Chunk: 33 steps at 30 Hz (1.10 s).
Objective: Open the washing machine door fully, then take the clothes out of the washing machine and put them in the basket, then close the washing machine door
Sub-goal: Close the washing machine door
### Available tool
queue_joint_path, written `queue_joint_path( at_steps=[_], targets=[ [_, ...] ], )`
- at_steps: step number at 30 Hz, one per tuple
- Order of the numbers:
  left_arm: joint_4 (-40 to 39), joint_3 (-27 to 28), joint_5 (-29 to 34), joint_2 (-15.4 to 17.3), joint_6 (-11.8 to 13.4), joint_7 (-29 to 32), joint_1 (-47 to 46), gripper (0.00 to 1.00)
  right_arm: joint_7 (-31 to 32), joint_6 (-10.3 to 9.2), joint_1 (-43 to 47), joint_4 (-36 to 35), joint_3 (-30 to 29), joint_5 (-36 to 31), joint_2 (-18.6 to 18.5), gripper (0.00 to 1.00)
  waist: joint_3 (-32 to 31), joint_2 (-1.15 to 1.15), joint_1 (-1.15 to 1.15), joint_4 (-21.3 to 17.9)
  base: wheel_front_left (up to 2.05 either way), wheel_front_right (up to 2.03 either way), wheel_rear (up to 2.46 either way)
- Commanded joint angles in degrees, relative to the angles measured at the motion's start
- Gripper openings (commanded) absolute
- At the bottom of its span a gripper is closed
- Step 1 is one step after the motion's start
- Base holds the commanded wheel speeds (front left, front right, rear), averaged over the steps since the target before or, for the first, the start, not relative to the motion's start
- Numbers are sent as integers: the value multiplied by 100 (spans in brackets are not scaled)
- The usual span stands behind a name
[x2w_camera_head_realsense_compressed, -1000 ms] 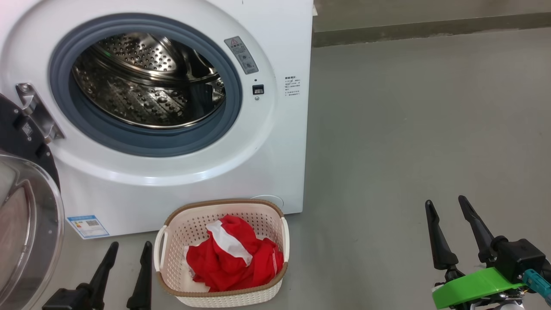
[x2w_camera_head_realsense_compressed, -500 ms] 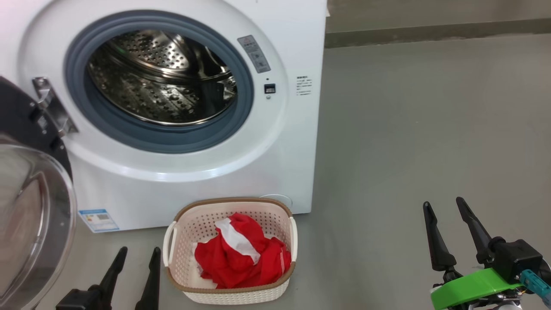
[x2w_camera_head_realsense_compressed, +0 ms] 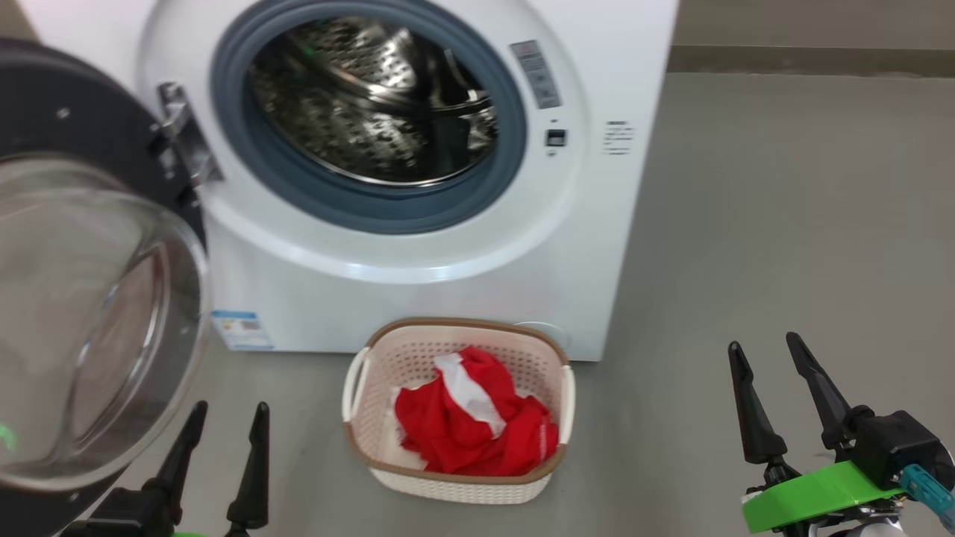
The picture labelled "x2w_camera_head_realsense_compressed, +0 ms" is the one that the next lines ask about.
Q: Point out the red and white garment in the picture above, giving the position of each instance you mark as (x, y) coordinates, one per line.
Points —
(462, 440)

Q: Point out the white front-load washing machine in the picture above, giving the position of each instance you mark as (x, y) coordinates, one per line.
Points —
(448, 291)

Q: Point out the black round glass washer door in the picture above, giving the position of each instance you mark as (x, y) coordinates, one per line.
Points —
(89, 313)

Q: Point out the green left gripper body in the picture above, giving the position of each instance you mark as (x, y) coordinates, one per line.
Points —
(192, 535)

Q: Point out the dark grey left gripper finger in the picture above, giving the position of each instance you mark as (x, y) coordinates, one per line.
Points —
(183, 462)
(254, 485)

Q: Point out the grey baseboard strip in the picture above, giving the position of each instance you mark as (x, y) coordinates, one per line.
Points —
(821, 61)

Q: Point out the cream perforated laundry basket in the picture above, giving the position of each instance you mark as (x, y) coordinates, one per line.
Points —
(403, 358)

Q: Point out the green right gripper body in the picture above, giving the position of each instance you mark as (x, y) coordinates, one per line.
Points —
(813, 496)

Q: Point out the blue energy label sticker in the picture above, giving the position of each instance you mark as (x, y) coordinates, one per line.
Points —
(242, 330)

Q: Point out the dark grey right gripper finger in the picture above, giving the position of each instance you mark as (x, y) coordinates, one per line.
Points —
(824, 395)
(757, 418)

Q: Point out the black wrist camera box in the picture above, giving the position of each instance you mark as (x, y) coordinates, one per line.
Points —
(895, 440)
(127, 514)

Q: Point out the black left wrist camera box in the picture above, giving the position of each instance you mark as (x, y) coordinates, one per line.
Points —
(127, 514)

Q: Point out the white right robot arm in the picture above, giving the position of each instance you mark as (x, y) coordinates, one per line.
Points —
(865, 531)

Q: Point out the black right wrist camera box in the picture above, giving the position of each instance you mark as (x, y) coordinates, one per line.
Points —
(895, 440)

